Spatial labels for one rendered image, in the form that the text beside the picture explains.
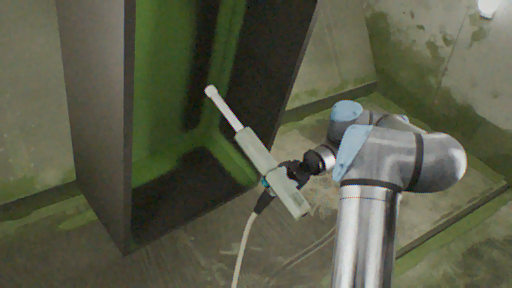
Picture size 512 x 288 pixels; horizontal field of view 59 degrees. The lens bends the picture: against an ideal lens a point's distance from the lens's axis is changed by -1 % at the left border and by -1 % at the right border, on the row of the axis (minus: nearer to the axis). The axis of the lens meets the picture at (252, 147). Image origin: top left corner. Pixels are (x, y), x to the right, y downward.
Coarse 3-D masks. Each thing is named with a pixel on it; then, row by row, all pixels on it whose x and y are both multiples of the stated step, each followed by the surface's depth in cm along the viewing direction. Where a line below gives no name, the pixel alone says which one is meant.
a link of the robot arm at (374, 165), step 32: (352, 128) 87; (384, 128) 88; (352, 160) 84; (384, 160) 83; (416, 160) 83; (352, 192) 83; (384, 192) 82; (352, 224) 81; (384, 224) 80; (352, 256) 79; (384, 256) 79
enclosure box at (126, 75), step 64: (64, 0) 108; (128, 0) 85; (192, 0) 143; (256, 0) 146; (320, 0) 124; (64, 64) 126; (128, 64) 95; (192, 64) 164; (256, 64) 158; (128, 128) 110; (192, 128) 192; (256, 128) 172; (128, 192) 128; (192, 192) 177
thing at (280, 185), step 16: (224, 112) 138; (240, 128) 136; (240, 144) 135; (256, 144) 133; (256, 160) 132; (272, 160) 132; (272, 176) 129; (272, 192) 131; (288, 192) 127; (256, 208) 143; (288, 208) 128; (304, 208) 126
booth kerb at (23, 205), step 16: (336, 96) 308; (352, 96) 319; (288, 112) 288; (304, 112) 298; (32, 192) 213; (48, 192) 217; (64, 192) 223; (80, 192) 228; (0, 208) 207; (16, 208) 212; (32, 208) 217
